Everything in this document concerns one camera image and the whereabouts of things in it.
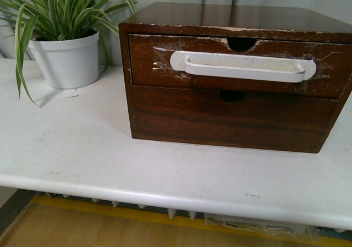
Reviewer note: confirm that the white plastic drawer handle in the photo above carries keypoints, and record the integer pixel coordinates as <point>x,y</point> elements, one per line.
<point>243,67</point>

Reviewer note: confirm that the brown wooden top drawer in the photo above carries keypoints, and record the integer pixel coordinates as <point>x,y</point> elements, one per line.
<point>150,55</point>

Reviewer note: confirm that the brown wooden drawer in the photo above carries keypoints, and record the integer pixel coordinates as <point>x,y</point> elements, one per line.
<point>150,55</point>
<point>257,120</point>

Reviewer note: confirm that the brown wooden bottom drawer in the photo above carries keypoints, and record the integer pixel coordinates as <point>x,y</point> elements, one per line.
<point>257,120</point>

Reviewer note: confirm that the brown wooden drawer cabinet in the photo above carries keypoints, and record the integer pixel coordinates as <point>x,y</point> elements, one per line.
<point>244,24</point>

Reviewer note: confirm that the white plastic flower pot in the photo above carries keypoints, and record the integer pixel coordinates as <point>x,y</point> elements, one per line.
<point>68,64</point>

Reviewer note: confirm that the clear plastic bag under table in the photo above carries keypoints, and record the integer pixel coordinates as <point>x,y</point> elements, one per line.
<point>283,230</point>

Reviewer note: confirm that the green striped spider plant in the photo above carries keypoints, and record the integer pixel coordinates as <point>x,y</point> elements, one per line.
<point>55,20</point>

